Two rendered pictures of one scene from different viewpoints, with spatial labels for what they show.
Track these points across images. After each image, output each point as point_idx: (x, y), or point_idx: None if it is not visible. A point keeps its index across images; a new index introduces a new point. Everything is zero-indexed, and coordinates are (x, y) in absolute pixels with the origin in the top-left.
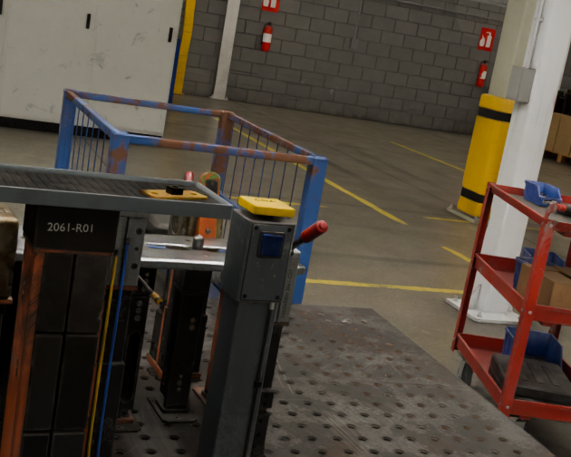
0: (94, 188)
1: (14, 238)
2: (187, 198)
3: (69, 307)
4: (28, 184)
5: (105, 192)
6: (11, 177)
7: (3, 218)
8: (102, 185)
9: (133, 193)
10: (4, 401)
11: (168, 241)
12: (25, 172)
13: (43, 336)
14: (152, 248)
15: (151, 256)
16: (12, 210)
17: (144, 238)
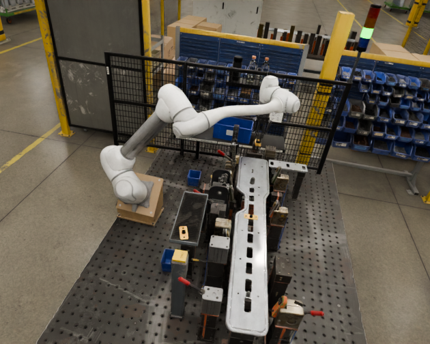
0: (188, 218)
1: (214, 228)
2: (179, 233)
3: None
4: (189, 207)
5: (183, 219)
6: (195, 206)
7: (216, 222)
8: (192, 221)
9: (184, 224)
10: None
11: (254, 288)
12: (201, 210)
13: None
14: (244, 278)
15: (235, 274)
16: (224, 226)
17: (258, 282)
